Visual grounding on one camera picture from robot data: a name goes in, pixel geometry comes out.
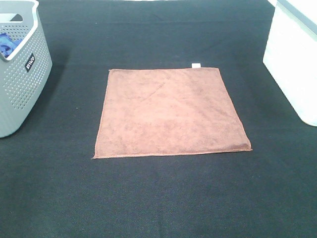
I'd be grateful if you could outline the brown microfiber towel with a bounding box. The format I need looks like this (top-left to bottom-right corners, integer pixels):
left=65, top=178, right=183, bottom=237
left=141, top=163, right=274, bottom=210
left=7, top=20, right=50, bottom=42
left=94, top=67, right=252, bottom=159

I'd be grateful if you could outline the black table cloth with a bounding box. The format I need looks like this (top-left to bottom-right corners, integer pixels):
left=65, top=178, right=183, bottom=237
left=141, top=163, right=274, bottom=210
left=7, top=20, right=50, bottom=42
left=0, top=0, right=317, bottom=238

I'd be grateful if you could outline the grey perforated laundry basket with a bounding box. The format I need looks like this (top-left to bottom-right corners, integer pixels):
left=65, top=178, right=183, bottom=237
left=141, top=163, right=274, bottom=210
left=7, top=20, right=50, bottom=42
left=0, top=0, right=53, bottom=137

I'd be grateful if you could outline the white plastic basket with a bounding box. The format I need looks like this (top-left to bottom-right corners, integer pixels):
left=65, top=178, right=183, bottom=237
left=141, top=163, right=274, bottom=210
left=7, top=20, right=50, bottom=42
left=263, top=0, right=317, bottom=126

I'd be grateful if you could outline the blue towel in basket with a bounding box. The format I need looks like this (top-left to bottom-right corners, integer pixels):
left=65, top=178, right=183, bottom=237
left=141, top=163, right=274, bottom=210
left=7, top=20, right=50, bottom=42
left=0, top=33, right=22, bottom=58

